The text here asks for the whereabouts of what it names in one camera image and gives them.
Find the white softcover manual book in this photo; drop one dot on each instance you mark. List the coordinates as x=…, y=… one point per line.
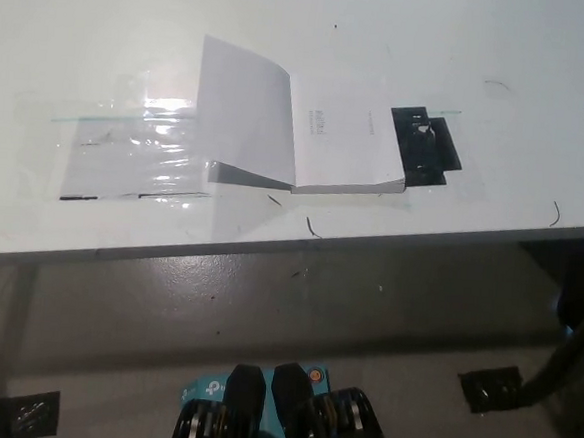
x=337, y=142

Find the long teal tape strip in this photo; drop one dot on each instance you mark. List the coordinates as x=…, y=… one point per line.
x=103, y=120

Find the short teal tape strip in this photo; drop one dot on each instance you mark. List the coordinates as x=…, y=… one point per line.
x=450, y=112

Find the black ribbed robot torso block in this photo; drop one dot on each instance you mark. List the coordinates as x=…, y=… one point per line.
x=337, y=428
x=243, y=416

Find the small black floor tape patch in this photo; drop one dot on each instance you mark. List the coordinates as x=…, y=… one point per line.
x=25, y=411

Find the large black floor tape patch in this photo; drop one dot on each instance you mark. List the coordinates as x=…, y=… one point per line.
x=490, y=390

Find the dark slanted desk leg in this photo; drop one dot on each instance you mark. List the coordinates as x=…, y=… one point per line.
x=563, y=360

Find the clear plastic sleeve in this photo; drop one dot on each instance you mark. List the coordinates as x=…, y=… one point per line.
x=34, y=136

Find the clear plastic zip bag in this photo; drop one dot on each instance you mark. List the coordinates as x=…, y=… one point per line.
x=125, y=167

